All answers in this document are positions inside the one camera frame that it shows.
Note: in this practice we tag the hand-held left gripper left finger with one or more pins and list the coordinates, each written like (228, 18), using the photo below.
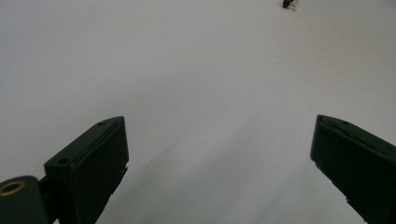
(84, 174)

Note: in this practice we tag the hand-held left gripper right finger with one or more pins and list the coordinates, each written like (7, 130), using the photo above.
(358, 165)

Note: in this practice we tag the small red-brown object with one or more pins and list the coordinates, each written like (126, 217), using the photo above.
(287, 3)

